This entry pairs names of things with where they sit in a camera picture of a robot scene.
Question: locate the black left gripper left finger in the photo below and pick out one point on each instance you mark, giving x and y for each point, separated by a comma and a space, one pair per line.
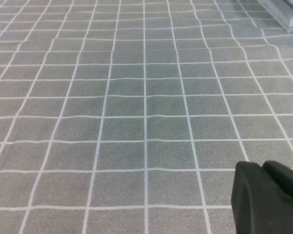
256, 207

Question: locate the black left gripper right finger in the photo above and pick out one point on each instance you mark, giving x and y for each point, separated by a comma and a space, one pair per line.
288, 180

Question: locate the grey white-grid tablecloth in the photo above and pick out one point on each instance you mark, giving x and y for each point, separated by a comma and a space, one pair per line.
136, 109

